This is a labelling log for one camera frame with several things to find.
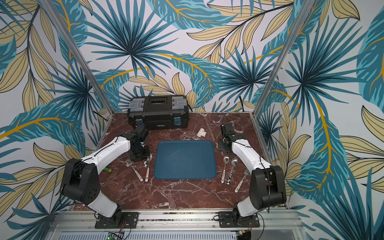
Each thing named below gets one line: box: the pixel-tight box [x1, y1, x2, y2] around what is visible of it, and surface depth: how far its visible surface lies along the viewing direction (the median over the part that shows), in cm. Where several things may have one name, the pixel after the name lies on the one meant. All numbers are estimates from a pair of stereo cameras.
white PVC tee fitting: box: [196, 128, 207, 138], surface depth 108 cm
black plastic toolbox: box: [127, 95, 190, 131], surface depth 102 cm
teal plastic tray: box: [154, 140, 217, 180], surface depth 97 cm
